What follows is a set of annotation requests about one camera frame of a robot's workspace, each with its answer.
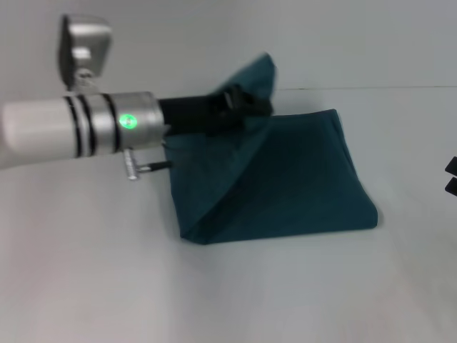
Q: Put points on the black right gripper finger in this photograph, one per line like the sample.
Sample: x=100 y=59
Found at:
x=452 y=164
x=451 y=186

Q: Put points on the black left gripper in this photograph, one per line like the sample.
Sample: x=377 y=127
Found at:
x=193 y=114

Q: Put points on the teal blue shirt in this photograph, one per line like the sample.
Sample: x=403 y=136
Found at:
x=278 y=186

